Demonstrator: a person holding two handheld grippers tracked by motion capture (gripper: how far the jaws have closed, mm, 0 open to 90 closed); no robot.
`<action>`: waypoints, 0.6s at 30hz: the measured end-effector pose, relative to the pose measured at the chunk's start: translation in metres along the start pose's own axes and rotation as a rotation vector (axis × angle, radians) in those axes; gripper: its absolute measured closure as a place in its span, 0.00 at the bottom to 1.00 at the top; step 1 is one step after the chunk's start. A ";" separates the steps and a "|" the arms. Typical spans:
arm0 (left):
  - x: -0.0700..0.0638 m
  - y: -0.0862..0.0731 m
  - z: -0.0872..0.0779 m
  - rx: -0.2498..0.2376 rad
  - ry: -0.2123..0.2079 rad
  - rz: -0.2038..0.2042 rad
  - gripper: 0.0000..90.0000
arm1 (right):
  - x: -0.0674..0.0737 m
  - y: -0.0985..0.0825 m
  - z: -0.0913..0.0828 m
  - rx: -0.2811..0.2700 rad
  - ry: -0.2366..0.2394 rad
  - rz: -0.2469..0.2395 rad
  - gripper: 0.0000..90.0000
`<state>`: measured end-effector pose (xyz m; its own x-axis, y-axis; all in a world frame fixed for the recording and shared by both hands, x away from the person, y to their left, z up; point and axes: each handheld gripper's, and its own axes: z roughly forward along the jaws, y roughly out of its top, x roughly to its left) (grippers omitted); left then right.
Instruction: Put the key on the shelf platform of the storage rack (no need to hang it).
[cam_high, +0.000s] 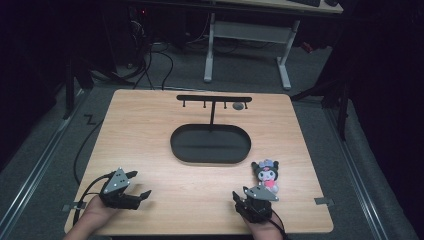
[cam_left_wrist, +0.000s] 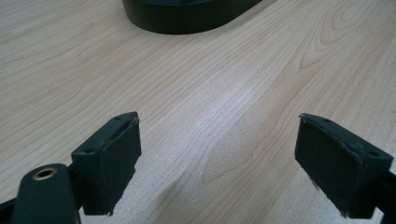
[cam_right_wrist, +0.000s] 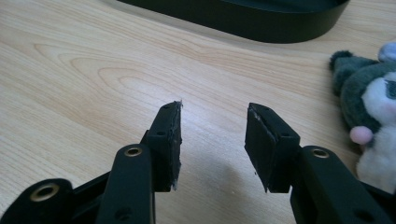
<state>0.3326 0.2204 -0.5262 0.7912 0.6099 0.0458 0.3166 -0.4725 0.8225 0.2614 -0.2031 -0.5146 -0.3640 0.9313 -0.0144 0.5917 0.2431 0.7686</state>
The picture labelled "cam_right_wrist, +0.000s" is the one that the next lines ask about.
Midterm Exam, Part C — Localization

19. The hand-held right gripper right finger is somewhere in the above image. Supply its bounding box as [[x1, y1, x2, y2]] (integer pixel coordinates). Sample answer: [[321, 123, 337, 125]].
[[244, 102, 395, 224]]

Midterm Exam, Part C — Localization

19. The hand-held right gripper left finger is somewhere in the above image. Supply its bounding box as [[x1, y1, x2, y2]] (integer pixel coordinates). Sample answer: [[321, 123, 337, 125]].
[[95, 100, 183, 224]]

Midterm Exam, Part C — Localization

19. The grey white plush toy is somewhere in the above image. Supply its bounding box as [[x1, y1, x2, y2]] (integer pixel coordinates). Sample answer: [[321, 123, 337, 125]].
[[329, 42, 396, 194]]

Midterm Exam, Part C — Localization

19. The black oval tray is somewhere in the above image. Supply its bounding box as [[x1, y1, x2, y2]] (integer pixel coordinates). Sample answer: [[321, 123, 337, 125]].
[[116, 0, 351, 44]]

